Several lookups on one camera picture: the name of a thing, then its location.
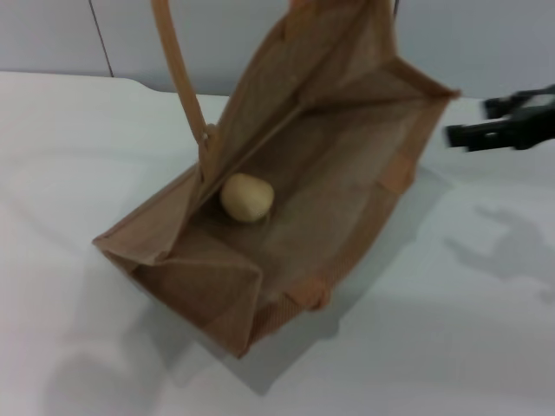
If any round egg yolk pastry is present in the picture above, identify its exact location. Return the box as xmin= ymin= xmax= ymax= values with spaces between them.
xmin=219 ymin=172 xmax=276 ymax=224

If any brown jute handbag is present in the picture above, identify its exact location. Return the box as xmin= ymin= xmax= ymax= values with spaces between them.
xmin=91 ymin=0 xmax=461 ymax=361

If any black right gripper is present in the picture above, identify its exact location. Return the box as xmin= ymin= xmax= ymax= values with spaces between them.
xmin=442 ymin=83 xmax=555 ymax=153

